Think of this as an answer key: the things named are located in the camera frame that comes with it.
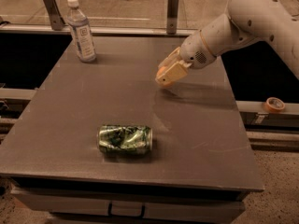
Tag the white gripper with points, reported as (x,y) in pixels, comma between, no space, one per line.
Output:
(194,51)

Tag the orange fruit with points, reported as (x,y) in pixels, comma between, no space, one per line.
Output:
(163,78)

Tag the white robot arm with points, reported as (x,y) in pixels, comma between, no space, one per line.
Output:
(244,23)

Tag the crushed green soda can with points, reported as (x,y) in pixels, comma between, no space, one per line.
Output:
(124,139)

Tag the orange tape roll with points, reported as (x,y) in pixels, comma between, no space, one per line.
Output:
(274,104)

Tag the clear plastic water bottle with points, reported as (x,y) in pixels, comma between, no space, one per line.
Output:
(81,32)

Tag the middle metal railing bracket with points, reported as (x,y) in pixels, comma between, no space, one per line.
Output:
(172,16)

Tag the metal railing bracket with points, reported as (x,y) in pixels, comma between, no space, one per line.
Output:
(55,17)
(172,16)

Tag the left metal railing bracket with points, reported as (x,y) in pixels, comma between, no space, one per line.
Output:
(55,17)

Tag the grey drawer with black handle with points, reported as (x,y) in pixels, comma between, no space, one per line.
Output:
(68,206)

